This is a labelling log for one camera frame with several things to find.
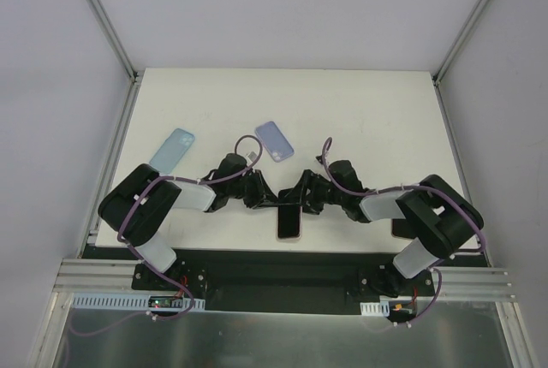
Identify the black phone pink edge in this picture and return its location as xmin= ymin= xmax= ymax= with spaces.
xmin=276 ymin=204 xmax=303 ymax=240

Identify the lavender phone case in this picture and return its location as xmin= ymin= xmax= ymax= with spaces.
xmin=255 ymin=121 xmax=295 ymax=163

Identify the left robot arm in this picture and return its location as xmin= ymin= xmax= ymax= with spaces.
xmin=98 ymin=152 xmax=278 ymax=294

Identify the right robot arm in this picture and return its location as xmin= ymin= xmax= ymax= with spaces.
xmin=277 ymin=160 xmax=486 ymax=298

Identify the light blue phone case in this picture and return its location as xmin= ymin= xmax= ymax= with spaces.
xmin=149 ymin=128 xmax=195 ymax=175

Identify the black phone on right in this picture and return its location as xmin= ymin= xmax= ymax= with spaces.
xmin=391 ymin=219 xmax=416 ymax=240

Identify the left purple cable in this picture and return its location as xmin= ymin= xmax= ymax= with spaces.
xmin=117 ymin=134 xmax=265 ymax=322

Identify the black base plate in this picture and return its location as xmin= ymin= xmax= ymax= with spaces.
xmin=80 ymin=244 xmax=491 ymax=313

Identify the right white cable duct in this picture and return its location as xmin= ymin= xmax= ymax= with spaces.
xmin=360 ymin=300 xmax=417 ymax=318

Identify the white cable duct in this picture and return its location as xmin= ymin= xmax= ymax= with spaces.
xmin=72 ymin=293 xmax=206 ymax=312
xmin=360 ymin=300 xmax=417 ymax=318

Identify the aluminium rail right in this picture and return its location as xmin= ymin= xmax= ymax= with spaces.
xmin=438 ymin=267 xmax=517 ymax=302

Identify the left white cable duct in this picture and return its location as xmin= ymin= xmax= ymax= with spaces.
xmin=72 ymin=293 xmax=206 ymax=312

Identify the left aluminium frame post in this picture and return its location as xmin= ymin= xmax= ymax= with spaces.
xmin=86 ymin=0 xmax=139 ymax=82

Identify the aluminium frame post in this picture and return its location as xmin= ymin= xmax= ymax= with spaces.
xmin=86 ymin=0 xmax=139 ymax=82
xmin=432 ymin=0 xmax=493 ymax=86

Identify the right aluminium frame post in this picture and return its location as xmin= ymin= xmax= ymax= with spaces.
xmin=432 ymin=0 xmax=493 ymax=86

